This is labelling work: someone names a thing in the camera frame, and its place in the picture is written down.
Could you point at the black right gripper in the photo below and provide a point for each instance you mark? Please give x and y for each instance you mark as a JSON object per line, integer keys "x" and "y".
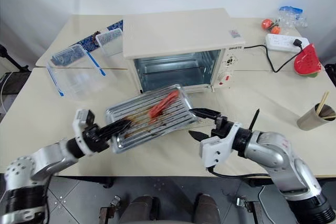
{"x": 221, "y": 128}

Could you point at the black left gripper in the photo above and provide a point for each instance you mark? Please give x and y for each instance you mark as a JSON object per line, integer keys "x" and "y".
{"x": 95, "y": 140}

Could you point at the ribbed silver metal baking tray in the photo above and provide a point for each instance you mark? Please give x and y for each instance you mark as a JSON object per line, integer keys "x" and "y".
{"x": 147, "y": 127}

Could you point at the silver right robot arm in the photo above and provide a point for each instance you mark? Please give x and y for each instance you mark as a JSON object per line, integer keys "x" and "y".
{"x": 275, "y": 153}

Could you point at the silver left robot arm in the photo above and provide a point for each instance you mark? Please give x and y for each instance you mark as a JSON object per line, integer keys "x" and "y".
{"x": 31, "y": 163}

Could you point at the glass toaster oven door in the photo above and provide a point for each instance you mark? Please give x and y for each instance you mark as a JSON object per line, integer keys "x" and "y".
{"x": 199, "y": 89}

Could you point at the red sausage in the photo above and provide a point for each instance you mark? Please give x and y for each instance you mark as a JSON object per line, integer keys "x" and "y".
{"x": 170, "y": 99}
{"x": 156, "y": 111}

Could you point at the cream toaster oven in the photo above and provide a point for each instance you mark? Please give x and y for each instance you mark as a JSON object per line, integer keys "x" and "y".
{"x": 178, "y": 32}

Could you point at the thin wooden stick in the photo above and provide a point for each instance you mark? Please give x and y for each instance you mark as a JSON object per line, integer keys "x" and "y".
{"x": 115, "y": 69}

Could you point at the clear plastic box blue clips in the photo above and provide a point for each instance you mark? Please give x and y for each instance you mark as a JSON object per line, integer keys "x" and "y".
{"x": 76, "y": 74}

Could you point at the metal caster wheel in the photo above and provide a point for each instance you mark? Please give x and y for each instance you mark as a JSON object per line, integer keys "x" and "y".
{"x": 242, "y": 201}
{"x": 115, "y": 200}

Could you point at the dark rounded shape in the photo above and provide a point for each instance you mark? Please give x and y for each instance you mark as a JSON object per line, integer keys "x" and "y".
{"x": 141, "y": 209}
{"x": 207, "y": 209}

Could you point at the white perforated plastic basket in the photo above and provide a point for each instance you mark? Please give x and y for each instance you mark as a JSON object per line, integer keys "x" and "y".
{"x": 110, "y": 41}

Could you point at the blue patterned cloth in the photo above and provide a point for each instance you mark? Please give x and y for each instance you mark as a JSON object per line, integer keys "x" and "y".
{"x": 86, "y": 43}

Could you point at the brown cylindrical chopstick holder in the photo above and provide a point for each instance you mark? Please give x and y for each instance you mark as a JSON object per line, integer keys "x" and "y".
{"x": 312, "y": 120}

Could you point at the white power strip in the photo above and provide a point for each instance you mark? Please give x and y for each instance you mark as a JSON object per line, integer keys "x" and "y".
{"x": 281, "y": 41}

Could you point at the orange toy fruit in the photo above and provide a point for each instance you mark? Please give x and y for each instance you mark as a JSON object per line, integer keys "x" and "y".
{"x": 276, "y": 30}
{"x": 266, "y": 23}

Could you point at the wooden chopstick pair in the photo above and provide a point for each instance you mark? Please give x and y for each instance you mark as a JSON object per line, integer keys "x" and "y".
{"x": 322, "y": 103}

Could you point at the red watermelon slice toy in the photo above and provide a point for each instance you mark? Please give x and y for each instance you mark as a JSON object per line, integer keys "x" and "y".
{"x": 307, "y": 61}

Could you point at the black stand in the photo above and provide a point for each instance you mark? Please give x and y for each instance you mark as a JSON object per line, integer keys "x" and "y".
{"x": 10, "y": 58}

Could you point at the clear plastic bag blue seal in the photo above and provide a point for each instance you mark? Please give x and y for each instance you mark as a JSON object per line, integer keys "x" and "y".
{"x": 292, "y": 16}

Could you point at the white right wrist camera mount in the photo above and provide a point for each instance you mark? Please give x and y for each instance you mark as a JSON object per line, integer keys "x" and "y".
{"x": 214, "y": 150}

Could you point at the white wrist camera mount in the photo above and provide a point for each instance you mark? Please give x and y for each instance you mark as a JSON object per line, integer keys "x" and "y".
{"x": 78, "y": 121}
{"x": 214, "y": 150}

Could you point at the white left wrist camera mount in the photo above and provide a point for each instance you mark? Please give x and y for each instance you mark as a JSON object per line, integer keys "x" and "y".
{"x": 78, "y": 121}

